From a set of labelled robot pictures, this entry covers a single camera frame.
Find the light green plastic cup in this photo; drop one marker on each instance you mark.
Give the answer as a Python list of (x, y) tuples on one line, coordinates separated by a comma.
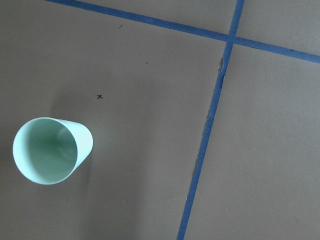
[(47, 150)]

